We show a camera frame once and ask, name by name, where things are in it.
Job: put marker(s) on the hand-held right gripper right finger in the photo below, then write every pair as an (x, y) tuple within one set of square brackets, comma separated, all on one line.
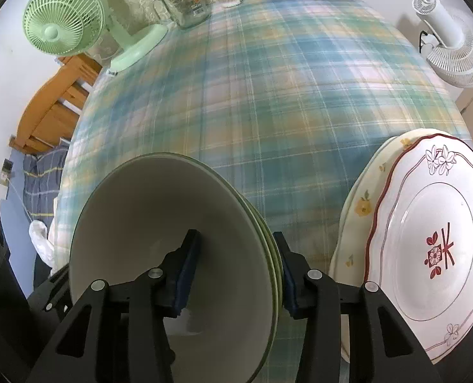
[(289, 283)]

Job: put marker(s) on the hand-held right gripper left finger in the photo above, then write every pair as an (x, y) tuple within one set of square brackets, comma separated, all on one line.
[(188, 271)]

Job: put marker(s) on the white and pink cloth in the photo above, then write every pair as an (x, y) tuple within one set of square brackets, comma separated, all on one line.
[(40, 239)]

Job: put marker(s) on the green desk fan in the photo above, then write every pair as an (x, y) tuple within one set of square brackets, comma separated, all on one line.
[(60, 16)]

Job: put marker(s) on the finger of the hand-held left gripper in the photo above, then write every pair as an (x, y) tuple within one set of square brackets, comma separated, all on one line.
[(54, 291)]

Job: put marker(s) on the pastel plaid tablecloth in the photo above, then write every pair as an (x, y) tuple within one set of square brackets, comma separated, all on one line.
[(260, 107)]

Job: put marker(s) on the white standing fan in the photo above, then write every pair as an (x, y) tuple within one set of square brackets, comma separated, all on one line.
[(456, 52)]

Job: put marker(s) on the scalloped yellow flower plate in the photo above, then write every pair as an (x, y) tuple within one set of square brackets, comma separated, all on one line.
[(360, 223)]

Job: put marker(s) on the white plate with red pattern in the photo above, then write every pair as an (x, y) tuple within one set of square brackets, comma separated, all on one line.
[(420, 215)]

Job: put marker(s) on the wooden chair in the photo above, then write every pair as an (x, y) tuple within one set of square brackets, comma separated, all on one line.
[(48, 119)]

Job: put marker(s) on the round yellow flower plate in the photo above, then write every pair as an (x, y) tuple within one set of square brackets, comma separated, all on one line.
[(380, 154)]

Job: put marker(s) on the blue plaid pillow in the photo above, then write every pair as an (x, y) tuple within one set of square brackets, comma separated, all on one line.
[(40, 183)]

